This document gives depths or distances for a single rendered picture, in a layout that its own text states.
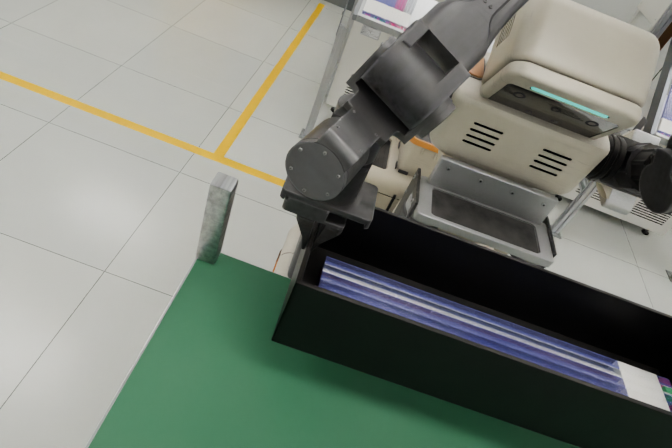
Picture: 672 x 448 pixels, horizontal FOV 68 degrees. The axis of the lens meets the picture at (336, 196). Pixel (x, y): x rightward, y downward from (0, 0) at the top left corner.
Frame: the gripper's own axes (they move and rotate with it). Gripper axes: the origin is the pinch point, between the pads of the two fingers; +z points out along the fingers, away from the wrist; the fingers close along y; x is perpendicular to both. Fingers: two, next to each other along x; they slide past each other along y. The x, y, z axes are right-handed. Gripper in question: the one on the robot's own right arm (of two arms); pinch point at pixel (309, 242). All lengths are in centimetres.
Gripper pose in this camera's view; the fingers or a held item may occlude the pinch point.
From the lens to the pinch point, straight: 61.4
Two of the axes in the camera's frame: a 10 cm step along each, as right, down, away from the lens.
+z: -3.2, 7.2, 6.2
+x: 1.7, -6.0, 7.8
